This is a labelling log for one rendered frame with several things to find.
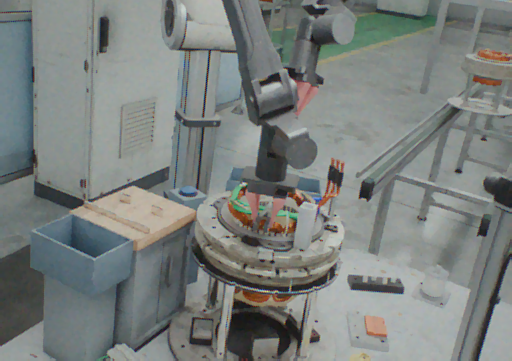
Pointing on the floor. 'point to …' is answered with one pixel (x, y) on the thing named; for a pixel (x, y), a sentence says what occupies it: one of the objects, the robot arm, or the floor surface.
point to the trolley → (284, 16)
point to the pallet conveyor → (384, 176)
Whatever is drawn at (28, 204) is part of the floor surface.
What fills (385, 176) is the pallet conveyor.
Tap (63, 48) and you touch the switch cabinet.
